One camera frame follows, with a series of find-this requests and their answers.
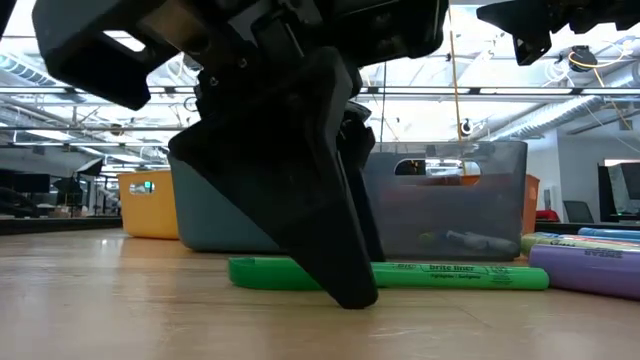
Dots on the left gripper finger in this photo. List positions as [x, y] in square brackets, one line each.
[362, 200]
[290, 175]

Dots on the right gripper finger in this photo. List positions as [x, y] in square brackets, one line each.
[525, 20]

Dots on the blue highlighter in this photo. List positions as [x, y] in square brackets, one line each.
[615, 232]

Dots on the purple highlighter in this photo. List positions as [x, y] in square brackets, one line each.
[580, 272]

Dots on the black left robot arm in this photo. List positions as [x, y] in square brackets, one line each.
[4, 12]

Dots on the teal plastic bin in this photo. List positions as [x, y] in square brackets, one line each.
[215, 220]

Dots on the grey translucent plastic bin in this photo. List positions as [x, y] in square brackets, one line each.
[450, 210]

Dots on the yellow plastic bin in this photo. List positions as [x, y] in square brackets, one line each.
[150, 215]

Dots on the computer monitor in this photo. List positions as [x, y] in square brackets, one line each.
[622, 187]

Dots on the red object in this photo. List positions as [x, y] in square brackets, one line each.
[546, 216]

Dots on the grey office chair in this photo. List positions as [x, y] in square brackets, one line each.
[578, 211]

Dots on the silver ventilation duct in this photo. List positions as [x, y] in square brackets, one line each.
[550, 117]

